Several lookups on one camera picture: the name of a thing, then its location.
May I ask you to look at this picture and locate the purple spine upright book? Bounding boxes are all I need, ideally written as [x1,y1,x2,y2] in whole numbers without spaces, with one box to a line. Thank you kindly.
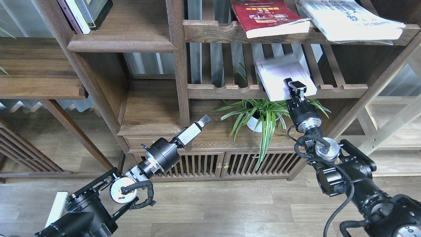
[57,0,83,35]

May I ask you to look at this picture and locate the lavender white paperback book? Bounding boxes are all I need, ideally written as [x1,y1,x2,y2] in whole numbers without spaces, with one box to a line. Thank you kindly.
[255,53,317,101]

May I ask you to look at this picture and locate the green spider plant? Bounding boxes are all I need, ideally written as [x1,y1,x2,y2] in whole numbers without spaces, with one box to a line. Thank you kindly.
[212,63,331,171]

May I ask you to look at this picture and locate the white spine upright book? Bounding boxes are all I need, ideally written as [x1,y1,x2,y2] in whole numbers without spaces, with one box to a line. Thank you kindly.
[65,0,91,34]

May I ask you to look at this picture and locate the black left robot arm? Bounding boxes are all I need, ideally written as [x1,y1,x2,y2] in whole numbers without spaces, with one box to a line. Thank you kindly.
[35,114,211,237]

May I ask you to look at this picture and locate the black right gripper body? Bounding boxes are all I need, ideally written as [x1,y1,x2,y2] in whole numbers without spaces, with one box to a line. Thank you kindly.
[286,87,322,133]

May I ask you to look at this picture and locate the light wooden shelf frame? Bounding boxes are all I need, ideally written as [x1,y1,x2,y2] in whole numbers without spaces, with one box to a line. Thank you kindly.
[323,41,420,176]

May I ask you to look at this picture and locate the dark slatted wooden rack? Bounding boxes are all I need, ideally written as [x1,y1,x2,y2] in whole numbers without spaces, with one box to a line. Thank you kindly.
[0,120,75,183]

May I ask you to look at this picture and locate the dark green upright book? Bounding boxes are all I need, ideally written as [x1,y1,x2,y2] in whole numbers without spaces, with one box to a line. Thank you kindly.
[76,0,113,31]

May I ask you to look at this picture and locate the white plant pot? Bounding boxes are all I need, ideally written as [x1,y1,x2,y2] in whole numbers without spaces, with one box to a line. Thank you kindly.
[246,109,262,133]

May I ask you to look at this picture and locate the red cover book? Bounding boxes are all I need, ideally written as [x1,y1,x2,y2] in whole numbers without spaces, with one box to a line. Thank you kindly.
[231,0,311,39]

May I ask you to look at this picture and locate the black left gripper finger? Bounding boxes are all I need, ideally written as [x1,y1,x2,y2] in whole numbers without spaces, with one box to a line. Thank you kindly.
[196,114,211,129]

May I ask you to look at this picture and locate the white book blue characters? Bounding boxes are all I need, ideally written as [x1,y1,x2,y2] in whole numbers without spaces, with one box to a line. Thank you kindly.
[296,0,406,41]

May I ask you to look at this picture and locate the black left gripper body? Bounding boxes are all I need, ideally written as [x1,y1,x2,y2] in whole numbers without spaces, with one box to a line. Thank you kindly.
[141,126,202,172]

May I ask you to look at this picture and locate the dark wooden bookshelf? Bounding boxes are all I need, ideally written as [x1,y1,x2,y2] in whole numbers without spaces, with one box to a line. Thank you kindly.
[0,0,421,185]

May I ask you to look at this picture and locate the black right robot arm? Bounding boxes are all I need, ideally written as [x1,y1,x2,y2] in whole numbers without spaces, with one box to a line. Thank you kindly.
[285,78,421,237]

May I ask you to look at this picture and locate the white bar on floor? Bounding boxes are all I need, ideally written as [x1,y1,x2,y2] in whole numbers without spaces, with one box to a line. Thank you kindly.
[44,192,69,228]

